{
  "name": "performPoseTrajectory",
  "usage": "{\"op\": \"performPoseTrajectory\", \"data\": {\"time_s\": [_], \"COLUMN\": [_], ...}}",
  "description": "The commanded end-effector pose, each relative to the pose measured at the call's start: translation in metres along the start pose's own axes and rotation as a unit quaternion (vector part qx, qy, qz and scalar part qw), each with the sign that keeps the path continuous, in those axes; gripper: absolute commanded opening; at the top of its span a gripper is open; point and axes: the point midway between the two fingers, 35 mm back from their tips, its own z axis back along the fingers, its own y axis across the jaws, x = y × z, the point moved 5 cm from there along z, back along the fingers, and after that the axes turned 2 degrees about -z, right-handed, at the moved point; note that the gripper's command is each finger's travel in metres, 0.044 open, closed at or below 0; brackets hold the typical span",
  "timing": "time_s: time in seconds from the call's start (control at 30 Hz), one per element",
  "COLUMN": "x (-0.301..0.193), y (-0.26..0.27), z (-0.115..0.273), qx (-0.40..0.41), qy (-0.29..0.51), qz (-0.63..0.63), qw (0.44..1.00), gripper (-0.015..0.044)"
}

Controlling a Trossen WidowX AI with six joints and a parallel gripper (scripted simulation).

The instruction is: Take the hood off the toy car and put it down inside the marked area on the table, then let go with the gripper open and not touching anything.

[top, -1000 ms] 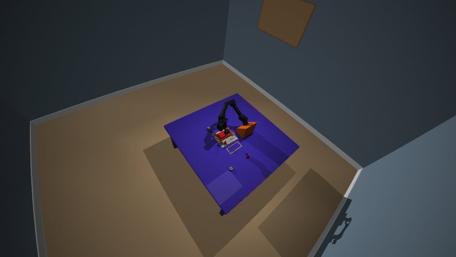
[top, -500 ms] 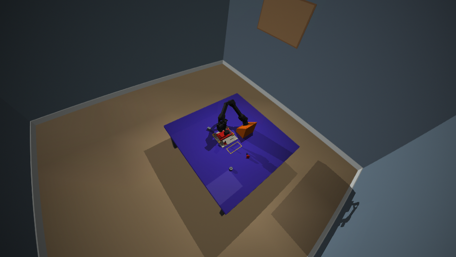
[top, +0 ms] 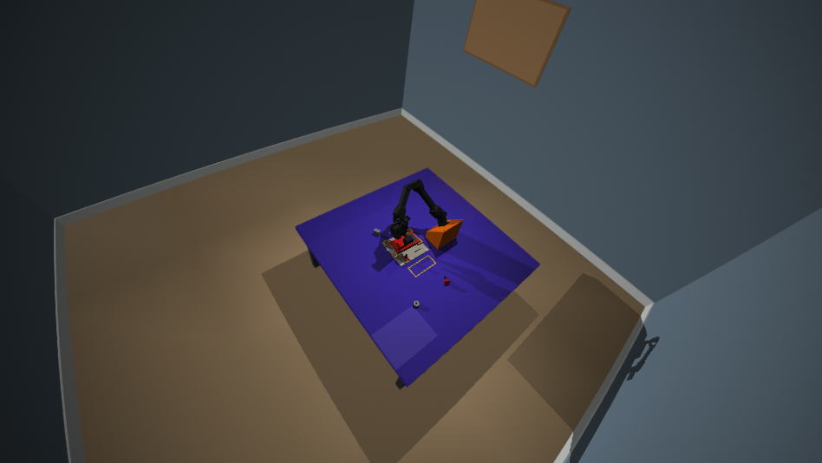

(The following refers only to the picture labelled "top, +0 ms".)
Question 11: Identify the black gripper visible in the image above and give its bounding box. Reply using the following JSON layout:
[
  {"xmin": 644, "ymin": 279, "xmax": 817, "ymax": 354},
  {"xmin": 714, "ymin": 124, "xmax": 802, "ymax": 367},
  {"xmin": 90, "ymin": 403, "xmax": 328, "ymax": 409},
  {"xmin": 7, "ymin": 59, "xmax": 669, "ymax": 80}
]
[{"xmin": 401, "ymin": 228, "xmax": 414, "ymax": 245}]

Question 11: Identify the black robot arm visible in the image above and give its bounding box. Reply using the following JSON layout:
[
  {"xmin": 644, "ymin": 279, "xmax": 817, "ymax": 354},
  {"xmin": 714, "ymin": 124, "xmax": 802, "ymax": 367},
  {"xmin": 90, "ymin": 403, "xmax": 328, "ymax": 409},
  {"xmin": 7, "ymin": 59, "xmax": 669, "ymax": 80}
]
[{"xmin": 390, "ymin": 179, "xmax": 449, "ymax": 239}]

